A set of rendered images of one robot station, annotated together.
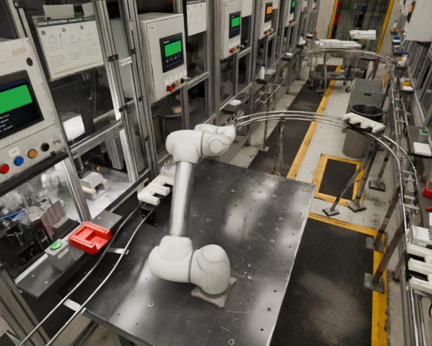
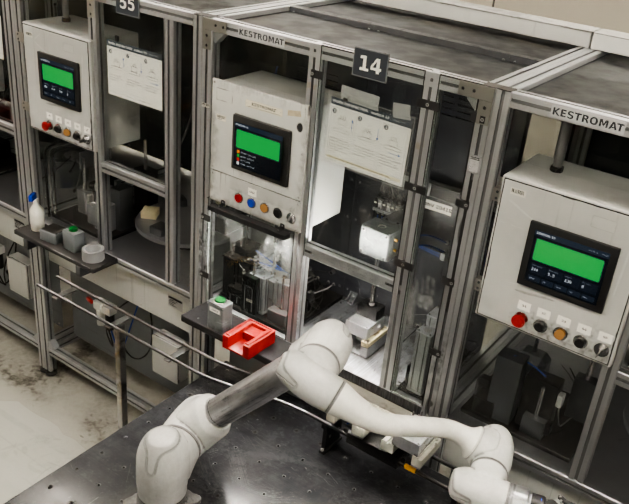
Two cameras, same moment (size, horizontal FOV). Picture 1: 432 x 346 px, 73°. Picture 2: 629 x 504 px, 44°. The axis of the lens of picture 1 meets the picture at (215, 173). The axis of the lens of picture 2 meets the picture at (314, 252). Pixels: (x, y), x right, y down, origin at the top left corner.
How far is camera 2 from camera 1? 2.43 m
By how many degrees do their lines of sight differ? 81
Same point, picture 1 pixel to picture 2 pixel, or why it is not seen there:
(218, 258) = (148, 440)
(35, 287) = (195, 312)
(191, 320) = (124, 470)
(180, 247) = (190, 408)
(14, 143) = (255, 185)
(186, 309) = not seen: hidden behind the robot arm
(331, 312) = not seen: outside the picture
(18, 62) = (289, 121)
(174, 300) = not seen: hidden behind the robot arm
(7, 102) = (258, 147)
